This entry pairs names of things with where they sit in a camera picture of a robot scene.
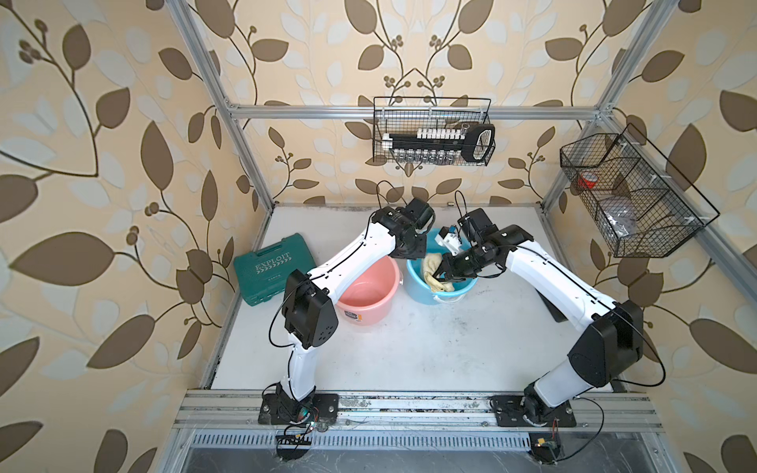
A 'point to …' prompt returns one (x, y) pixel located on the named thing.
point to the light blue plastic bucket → (418, 287)
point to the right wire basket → (637, 212)
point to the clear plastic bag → (622, 219)
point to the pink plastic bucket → (371, 301)
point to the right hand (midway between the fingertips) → (434, 278)
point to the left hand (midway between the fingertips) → (411, 247)
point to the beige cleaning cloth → (430, 263)
